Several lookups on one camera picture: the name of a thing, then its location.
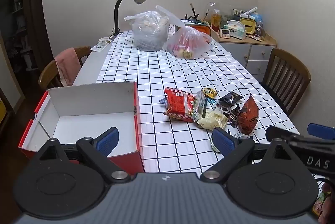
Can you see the round-backed wooden chair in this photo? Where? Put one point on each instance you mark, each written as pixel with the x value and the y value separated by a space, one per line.
pixel 45 77

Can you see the orange collapsible container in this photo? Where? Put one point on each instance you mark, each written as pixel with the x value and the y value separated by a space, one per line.
pixel 202 29

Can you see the dark brown snack packet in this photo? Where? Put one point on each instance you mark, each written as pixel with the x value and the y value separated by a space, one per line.
pixel 234 116

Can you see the clear plastic bag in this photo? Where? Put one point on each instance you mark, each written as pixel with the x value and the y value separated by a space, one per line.
pixel 188 43

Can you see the red cardboard box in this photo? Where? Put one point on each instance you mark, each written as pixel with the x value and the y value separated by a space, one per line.
pixel 86 119

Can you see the dark wooden shelf unit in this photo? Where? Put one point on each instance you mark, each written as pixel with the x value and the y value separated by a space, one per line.
pixel 18 17

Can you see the black small snack packet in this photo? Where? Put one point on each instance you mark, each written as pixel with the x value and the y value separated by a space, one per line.
pixel 230 99

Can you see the pale yellow snack packet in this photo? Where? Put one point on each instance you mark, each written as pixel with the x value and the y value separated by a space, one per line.
pixel 212 120

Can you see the orange drink bottle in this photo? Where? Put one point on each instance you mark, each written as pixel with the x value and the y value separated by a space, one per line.
pixel 216 18

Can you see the small clear snack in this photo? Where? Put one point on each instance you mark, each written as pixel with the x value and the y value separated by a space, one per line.
pixel 221 110

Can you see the blue candy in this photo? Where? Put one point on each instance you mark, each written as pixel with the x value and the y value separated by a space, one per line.
pixel 163 101
pixel 211 101

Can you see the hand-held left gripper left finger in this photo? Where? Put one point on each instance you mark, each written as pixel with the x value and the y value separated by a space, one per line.
pixel 108 139

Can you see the white kitchen timer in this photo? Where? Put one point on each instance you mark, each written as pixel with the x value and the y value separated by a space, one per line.
pixel 224 33

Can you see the white tube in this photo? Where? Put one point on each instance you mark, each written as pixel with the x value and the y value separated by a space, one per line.
pixel 249 12

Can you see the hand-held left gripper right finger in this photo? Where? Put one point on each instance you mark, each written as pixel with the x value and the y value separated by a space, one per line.
pixel 223 140

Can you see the grey wooden cabinet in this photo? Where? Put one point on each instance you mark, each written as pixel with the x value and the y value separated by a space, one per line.
pixel 259 52

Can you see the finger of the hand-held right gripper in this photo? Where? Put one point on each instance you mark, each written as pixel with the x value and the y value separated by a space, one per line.
pixel 274 133
pixel 323 131

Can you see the orange-brown snack packet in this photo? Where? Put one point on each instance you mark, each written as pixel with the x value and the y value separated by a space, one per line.
pixel 248 115

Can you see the white green flat packet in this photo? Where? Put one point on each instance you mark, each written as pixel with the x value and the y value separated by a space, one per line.
pixel 101 44

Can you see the yellow small snack packet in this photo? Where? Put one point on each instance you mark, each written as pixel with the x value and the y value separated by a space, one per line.
pixel 210 92

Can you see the tissue pack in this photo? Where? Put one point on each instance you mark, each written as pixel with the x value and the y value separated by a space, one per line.
pixel 235 30

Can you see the pink towel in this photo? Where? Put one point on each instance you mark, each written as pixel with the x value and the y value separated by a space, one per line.
pixel 68 67

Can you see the green pink packet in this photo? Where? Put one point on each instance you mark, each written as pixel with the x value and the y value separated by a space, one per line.
pixel 318 204

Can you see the yellow box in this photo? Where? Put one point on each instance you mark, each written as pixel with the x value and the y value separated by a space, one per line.
pixel 248 26

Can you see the red snack packet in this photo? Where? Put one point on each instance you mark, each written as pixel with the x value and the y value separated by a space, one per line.
pixel 178 103

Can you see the wooden chair with dark seat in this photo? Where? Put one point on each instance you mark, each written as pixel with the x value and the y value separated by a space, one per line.
pixel 288 69

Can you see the grey plastic bag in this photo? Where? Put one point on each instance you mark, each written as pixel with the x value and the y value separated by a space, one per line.
pixel 149 35

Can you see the silver foil snack packet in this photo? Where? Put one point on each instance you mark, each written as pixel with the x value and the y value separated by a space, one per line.
pixel 200 106

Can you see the person's right hand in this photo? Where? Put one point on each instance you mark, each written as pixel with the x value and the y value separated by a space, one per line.
pixel 328 209

